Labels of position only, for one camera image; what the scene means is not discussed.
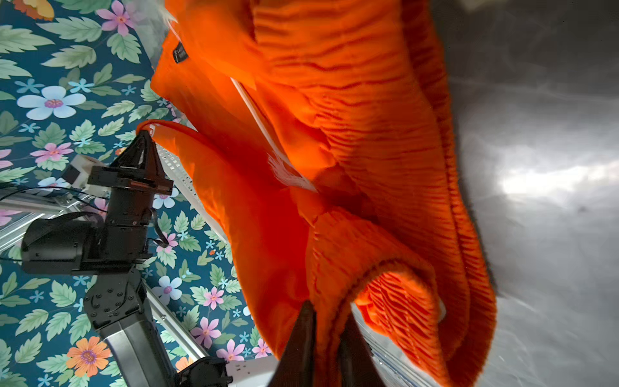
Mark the orange shorts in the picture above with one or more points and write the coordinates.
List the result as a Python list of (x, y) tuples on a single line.
[(321, 141)]

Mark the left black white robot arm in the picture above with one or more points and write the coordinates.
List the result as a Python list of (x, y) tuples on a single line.
[(117, 303)]

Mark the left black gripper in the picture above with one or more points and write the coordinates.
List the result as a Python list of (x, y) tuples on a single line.
[(134, 178)]

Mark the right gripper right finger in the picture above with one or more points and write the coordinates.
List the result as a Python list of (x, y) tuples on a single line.
[(355, 359)]

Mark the white perforated plastic basket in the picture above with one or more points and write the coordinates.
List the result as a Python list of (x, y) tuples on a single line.
[(175, 171)]

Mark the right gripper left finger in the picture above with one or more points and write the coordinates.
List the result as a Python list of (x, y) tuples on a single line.
[(296, 365)]

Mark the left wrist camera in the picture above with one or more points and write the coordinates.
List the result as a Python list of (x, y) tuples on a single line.
[(77, 174)]

